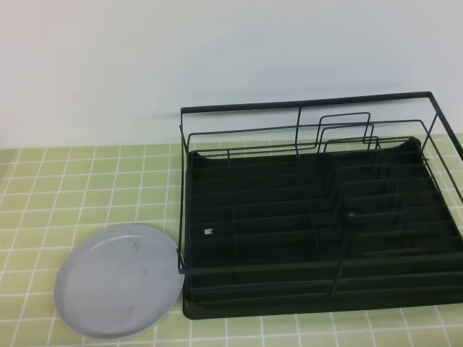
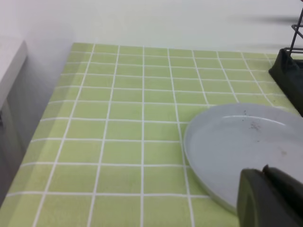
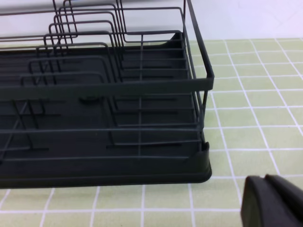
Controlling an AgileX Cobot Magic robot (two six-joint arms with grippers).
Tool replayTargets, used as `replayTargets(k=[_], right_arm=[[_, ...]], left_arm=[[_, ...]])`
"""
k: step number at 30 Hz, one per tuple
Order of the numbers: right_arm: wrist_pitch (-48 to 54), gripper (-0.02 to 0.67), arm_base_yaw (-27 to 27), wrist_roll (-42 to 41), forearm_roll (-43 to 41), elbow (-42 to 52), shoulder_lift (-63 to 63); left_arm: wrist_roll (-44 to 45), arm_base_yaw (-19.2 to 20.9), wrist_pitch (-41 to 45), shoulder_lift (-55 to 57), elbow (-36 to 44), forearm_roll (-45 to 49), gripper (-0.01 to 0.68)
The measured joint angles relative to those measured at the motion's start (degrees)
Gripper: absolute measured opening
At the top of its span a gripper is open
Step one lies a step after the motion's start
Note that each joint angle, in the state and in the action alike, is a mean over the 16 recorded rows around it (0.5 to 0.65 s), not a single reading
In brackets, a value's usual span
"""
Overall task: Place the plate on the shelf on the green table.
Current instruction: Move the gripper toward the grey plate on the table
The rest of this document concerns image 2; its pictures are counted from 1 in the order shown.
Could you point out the black wire dish rack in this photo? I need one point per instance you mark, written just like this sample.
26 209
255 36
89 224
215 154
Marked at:
287 72

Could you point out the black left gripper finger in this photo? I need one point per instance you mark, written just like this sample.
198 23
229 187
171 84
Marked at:
269 198

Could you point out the grey round plate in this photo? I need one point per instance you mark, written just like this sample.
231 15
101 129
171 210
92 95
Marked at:
225 139

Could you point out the white cabinet beside table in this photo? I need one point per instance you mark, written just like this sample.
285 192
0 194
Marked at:
13 53

